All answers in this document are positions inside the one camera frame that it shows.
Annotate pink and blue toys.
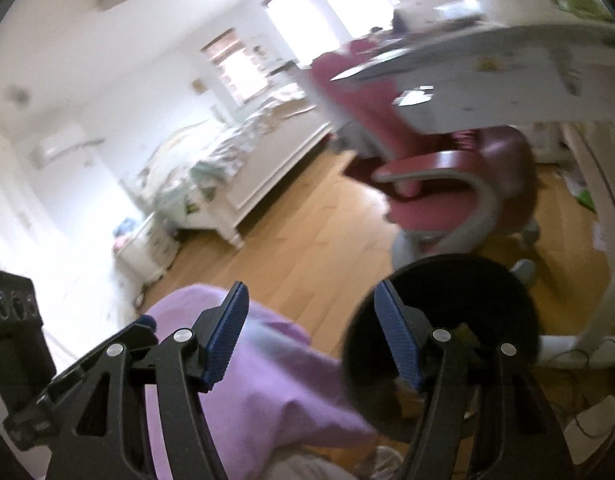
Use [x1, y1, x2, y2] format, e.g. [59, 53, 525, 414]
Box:
[112, 217, 138, 251]

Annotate purple tablecloth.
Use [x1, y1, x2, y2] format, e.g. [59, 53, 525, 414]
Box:
[142, 284, 378, 480]

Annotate floral bedding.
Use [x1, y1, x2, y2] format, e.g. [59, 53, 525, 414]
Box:
[142, 87, 313, 216]

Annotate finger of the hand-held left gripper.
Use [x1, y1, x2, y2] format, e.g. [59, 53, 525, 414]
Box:
[50, 314, 159, 401]

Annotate white bed frame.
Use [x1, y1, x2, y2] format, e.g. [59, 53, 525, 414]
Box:
[137, 85, 338, 248]

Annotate window with brown blind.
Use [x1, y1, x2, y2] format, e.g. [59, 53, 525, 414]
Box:
[202, 30, 268, 103]

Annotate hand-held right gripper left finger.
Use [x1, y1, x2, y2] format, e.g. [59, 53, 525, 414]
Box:
[46, 281, 250, 480]

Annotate white air conditioner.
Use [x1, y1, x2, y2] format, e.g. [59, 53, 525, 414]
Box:
[32, 127, 100, 166]

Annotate pink desk chair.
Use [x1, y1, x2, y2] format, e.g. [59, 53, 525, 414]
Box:
[307, 42, 541, 286]

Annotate white nightstand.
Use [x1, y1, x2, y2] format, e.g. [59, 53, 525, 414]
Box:
[114, 212, 180, 281]

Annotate bright middle window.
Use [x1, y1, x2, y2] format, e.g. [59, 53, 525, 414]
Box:
[264, 0, 358, 68]

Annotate white desk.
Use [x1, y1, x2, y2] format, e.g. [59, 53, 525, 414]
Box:
[332, 22, 615, 368]

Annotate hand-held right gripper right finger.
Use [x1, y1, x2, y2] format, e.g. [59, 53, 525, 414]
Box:
[374, 280, 588, 480]

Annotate person's white shoe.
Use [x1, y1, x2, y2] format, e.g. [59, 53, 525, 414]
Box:
[357, 445, 404, 480]

